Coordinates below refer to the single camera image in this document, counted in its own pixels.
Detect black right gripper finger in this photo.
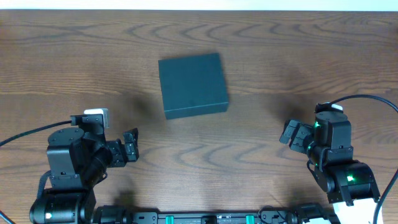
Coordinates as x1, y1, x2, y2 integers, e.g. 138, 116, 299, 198
289, 131, 307, 152
279, 119, 300, 144

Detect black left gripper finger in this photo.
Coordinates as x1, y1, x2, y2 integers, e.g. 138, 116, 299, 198
123, 128, 139, 146
124, 142, 139, 162

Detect dark green box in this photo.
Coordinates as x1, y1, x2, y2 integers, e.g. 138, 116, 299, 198
158, 53, 229, 119

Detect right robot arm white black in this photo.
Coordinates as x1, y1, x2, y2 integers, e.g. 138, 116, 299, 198
279, 110, 380, 223

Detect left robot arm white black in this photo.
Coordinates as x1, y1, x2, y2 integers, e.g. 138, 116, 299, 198
29, 128, 139, 223

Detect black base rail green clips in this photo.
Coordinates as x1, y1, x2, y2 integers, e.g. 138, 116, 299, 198
123, 203, 330, 224

